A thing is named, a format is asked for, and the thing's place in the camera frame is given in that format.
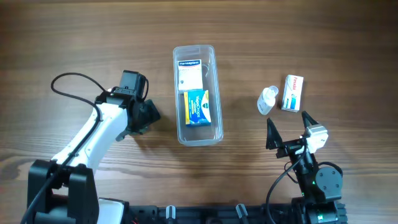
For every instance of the clear plastic container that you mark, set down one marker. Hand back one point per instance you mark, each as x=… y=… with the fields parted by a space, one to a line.
x=207 y=134

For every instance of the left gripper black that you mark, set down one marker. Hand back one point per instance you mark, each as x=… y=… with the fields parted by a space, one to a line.
x=149 y=112

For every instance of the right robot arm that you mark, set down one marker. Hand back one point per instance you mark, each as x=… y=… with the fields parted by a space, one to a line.
x=320 y=183

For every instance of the blue yellow VapoDrops box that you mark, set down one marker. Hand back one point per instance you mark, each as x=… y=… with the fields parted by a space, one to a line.
x=197 y=108

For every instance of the Hansaplast plaster box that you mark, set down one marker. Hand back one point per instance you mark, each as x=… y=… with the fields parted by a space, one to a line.
x=190 y=75

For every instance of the white Panadol box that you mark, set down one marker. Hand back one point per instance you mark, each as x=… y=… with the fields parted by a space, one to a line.
x=292 y=93

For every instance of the white spray bottle clear cap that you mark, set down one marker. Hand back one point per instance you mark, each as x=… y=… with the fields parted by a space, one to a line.
x=267 y=99

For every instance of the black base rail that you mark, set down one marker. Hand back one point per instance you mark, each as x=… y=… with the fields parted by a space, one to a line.
x=280 y=213

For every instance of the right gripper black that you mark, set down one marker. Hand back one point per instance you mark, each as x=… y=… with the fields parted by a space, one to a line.
x=290 y=149

